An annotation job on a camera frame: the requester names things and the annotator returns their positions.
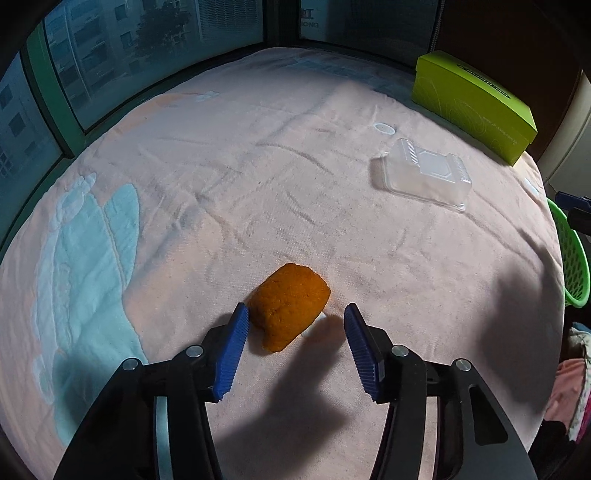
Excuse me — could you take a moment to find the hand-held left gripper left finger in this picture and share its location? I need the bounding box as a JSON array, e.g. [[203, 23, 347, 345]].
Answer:
[[53, 302, 250, 480]]

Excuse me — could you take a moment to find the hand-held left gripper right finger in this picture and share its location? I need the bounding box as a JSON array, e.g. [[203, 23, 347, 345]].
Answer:
[[344, 302, 541, 480]]

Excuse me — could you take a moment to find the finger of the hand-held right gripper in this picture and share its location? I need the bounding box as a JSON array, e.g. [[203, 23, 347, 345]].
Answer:
[[555, 191, 591, 234]]

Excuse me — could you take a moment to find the orange bread loaf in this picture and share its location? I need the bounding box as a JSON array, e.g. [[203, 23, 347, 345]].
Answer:
[[245, 263, 332, 355]]

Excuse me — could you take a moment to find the green plastic mesh basket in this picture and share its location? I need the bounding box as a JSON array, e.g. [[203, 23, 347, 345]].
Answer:
[[547, 198, 591, 308]]

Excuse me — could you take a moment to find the lime green cardboard box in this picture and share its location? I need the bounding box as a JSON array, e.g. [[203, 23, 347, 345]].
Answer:
[[412, 51, 537, 167]]

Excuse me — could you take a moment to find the clear rectangular plastic container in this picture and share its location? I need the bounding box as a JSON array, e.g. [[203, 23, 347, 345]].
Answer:
[[368, 137, 473, 214]]

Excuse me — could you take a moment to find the pink printed blanket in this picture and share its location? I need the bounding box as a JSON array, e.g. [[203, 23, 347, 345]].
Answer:
[[0, 46, 566, 480]]

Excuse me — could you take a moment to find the pink clothing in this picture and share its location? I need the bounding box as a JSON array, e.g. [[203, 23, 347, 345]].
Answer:
[[545, 323, 591, 444]]

